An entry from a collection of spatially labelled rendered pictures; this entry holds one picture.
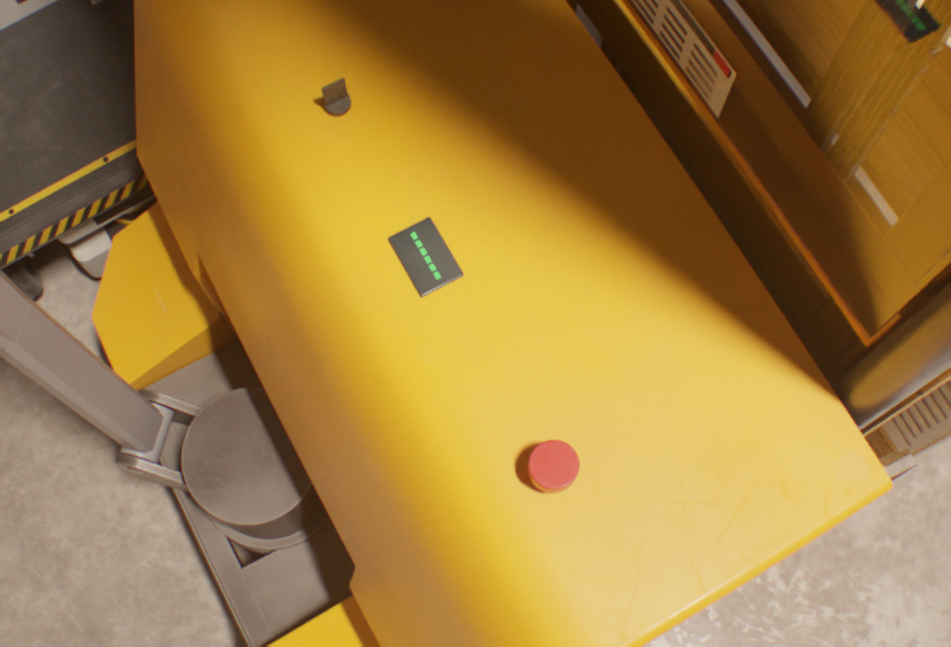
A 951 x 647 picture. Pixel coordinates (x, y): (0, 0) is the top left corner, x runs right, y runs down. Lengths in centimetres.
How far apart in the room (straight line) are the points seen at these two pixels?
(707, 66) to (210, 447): 77
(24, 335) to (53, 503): 88
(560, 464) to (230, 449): 61
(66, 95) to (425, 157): 91
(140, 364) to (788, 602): 105
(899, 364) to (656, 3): 35
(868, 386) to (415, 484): 36
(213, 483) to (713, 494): 68
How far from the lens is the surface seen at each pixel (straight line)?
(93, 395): 119
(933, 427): 131
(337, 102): 96
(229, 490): 134
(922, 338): 76
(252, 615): 147
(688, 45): 90
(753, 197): 101
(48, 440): 190
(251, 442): 134
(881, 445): 145
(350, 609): 136
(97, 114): 171
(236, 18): 104
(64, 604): 185
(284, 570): 147
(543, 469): 82
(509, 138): 95
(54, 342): 108
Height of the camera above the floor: 173
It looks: 69 degrees down
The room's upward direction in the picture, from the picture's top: straight up
